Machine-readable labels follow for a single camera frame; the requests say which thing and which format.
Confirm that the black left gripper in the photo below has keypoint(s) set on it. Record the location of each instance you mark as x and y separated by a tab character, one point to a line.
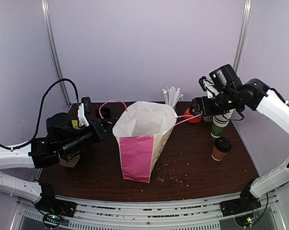
99	133

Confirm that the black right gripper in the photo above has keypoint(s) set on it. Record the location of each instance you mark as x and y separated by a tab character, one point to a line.
198	106

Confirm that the stack of black cup lids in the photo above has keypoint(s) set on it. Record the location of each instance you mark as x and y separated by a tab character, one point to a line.
105	112

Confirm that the stack of paper cups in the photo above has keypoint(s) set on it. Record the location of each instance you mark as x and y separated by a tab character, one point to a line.
219	124

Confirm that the pink and white paper bag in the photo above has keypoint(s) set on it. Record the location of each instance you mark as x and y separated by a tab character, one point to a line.
141	132

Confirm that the stack of cardboard cup carriers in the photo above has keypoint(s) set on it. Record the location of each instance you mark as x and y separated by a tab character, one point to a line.
71	162

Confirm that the single brown paper cup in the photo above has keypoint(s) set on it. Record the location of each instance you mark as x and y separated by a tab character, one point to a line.
219	152

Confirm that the single black cup lid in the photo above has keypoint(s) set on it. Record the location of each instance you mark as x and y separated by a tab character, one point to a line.
223	144

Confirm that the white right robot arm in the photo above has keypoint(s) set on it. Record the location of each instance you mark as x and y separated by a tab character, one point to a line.
276	108

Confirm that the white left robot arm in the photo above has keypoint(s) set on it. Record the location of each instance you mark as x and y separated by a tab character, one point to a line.
41	194

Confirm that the lime green bowl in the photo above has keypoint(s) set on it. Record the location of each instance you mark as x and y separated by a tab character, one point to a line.
74	123

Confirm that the glass jar of straws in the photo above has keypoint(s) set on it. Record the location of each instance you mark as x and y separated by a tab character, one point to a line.
172	96

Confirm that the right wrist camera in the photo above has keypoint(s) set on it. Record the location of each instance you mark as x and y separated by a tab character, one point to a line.
208	86

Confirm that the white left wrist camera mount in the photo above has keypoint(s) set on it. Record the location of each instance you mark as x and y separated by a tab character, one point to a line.
84	111

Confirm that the right aluminium frame post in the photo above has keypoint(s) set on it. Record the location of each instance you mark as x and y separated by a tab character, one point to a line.
244	31

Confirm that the aluminium frame post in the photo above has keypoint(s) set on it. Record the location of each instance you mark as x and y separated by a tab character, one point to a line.
244	31
54	54

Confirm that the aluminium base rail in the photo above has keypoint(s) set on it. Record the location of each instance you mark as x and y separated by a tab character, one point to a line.
191	214

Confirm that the left aluminium frame post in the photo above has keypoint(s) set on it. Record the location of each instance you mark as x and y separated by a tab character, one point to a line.
54	54

